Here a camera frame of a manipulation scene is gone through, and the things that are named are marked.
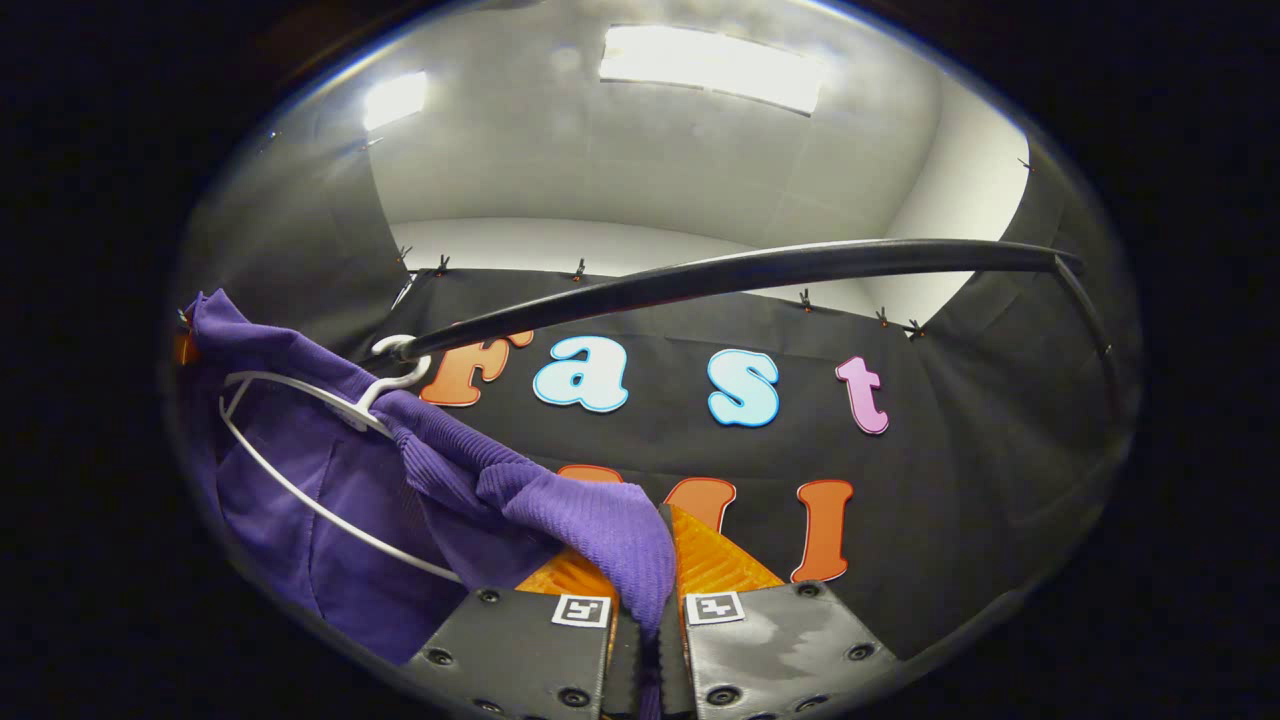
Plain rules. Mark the white plastic hanger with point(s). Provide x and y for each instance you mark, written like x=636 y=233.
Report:
x=362 y=408

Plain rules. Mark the ceiling light panel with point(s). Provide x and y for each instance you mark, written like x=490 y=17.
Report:
x=395 y=98
x=710 y=68

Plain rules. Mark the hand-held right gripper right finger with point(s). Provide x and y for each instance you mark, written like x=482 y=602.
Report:
x=780 y=650

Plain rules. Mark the row of small black clips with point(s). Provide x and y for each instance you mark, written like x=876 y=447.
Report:
x=578 y=270

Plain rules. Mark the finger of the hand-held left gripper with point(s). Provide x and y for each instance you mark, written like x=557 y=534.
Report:
x=186 y=348

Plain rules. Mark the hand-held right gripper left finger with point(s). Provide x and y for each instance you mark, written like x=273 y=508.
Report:
x=520 y=650

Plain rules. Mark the black backdrop cloth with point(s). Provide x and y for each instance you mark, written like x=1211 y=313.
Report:
x=950 y=500

